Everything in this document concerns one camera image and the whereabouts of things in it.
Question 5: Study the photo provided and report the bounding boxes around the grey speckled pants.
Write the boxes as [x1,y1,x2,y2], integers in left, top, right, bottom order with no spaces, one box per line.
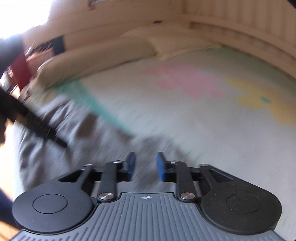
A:
[16,96,184,192]

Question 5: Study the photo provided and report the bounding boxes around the wooden slatted headboard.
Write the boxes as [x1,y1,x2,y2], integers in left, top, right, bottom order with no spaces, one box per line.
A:
[182,0,296,79]

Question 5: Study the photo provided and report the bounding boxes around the floral bed blanket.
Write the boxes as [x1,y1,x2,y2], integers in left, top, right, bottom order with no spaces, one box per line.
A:
[37,47,295,240]

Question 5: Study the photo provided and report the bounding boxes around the beige pillow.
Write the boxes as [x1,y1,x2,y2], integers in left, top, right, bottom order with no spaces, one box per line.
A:
[35,37,156,88]

